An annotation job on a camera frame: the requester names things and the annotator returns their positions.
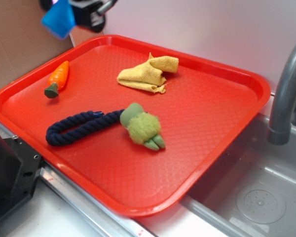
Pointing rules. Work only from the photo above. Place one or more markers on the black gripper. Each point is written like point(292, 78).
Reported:
point(89, 14)

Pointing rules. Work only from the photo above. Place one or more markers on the blue plastic bottle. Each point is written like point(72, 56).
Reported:
point(59, 19)

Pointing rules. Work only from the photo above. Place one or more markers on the orange toy carrot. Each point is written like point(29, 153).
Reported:
point(57, 80)

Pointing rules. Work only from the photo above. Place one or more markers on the brown cardboard panel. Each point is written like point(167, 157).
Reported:
point(24, 42)

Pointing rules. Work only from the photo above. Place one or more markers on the yellow cloth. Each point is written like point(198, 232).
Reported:
point(148, 76)

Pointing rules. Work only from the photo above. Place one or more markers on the green plush frog toy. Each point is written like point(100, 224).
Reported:
point(143, 128)

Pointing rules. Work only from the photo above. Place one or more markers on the red plastic tray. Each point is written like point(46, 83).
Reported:
point(136, 152)

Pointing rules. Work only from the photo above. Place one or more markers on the grey sink faucet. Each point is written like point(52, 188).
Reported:
point(283, 111)

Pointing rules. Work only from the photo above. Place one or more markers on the grey sink basin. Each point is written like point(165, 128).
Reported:
point(250, 190)

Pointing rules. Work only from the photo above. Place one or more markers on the aluminium rail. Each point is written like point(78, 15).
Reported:
point(59, 208)

